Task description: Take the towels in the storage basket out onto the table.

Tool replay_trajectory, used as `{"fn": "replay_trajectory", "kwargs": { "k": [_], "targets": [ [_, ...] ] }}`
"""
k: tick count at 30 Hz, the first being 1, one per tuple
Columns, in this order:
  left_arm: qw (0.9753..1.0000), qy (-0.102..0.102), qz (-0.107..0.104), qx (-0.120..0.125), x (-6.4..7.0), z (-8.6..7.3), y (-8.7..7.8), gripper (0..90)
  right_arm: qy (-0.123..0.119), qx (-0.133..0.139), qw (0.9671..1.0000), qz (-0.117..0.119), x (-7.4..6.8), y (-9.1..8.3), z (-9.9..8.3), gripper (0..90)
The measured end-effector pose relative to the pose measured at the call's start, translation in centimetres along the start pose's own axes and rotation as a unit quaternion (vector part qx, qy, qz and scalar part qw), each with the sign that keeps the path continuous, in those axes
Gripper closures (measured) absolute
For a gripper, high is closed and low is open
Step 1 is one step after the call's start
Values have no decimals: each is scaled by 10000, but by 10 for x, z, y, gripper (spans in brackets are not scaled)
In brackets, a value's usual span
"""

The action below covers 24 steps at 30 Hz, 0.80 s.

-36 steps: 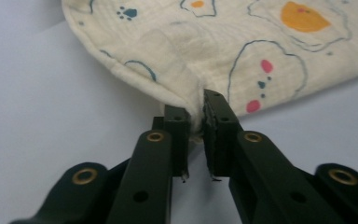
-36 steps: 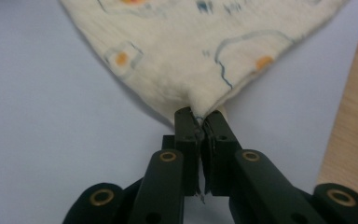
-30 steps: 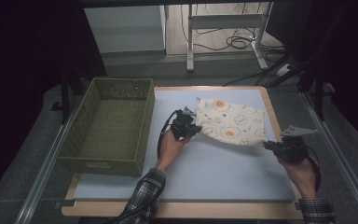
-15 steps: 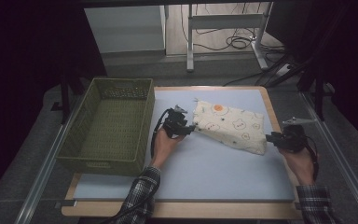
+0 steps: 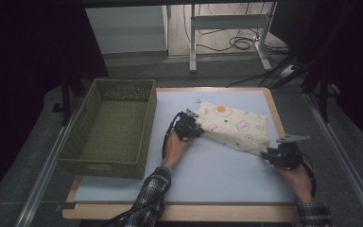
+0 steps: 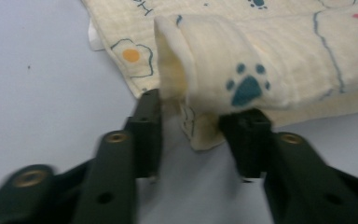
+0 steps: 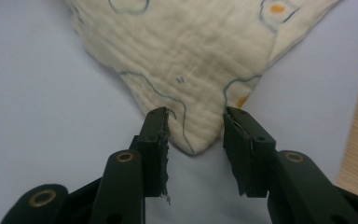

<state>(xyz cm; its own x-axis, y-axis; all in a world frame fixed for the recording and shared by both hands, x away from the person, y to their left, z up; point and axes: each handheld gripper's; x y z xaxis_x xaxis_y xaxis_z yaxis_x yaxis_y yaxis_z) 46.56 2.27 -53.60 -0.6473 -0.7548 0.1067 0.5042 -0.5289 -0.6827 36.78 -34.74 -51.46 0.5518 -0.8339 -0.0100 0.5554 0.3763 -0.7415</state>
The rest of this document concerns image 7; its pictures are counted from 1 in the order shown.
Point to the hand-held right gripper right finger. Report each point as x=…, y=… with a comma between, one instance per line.
x=261, y=165

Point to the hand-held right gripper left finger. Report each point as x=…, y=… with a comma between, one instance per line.
x=130, y=174

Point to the cream printed cloth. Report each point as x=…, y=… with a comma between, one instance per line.
x=199, y=56

